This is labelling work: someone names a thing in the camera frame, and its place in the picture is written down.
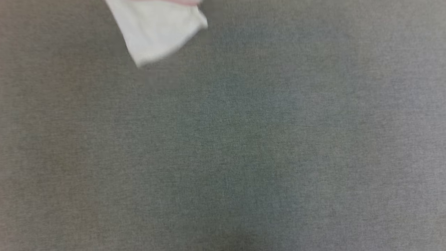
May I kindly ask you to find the white cloth garment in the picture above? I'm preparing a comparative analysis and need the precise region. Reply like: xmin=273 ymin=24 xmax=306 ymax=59
xmin=104 ymin=0 xmax=209 ymax=68

